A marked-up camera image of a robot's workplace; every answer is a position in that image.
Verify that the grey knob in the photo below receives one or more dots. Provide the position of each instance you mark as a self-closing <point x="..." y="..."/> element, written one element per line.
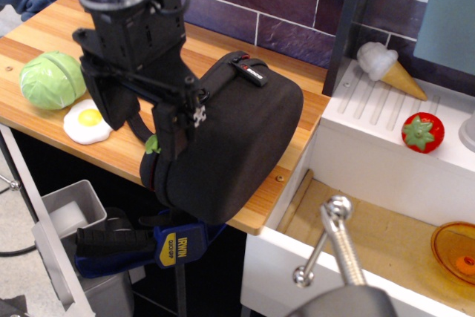
<point x="467" y="133"/>

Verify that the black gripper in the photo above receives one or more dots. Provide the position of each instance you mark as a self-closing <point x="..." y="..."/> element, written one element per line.
<point x="134" y="52"/>

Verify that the toy ice cream cone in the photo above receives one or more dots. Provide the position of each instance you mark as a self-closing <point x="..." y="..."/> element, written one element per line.
<point x="381" y="64"/>

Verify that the blue Irwin bar clamp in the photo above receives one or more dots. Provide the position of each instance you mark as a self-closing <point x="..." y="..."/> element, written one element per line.
<point x="170" y="239"/>

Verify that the orange plastic bowl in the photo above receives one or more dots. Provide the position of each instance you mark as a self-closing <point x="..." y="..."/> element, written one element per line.
<point x="452" y="245"/>

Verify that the red toy tomato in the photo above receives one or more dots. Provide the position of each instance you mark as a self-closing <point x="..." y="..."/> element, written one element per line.
<point x="423" y="132"/>

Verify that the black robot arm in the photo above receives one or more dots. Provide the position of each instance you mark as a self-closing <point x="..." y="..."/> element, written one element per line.
<point x="133" y="53"/>

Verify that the black zipper bag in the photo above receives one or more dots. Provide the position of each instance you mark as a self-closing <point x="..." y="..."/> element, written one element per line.
<point x="252" y="113"/>

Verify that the green taped zipper pull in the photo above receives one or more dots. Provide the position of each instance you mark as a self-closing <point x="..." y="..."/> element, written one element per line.
<point x="152" y="145"/>

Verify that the dark shelf post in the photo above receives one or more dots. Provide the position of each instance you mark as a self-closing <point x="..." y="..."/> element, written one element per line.
<point x="345" y="43"/>

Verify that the white toy sink unit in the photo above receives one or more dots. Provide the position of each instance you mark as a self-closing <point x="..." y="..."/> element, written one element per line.
<point x="399" y="197"/>

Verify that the grey plastic bin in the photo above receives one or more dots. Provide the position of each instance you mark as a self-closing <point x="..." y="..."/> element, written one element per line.
<point x="60" y="214"/>

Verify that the green toy cabbage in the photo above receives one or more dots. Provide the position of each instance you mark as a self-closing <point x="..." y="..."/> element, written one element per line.
<point x="52" y="81"/>

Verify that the toy fried egg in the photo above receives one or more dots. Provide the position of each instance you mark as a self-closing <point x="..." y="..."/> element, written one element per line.
<point x="85" y="125"/>

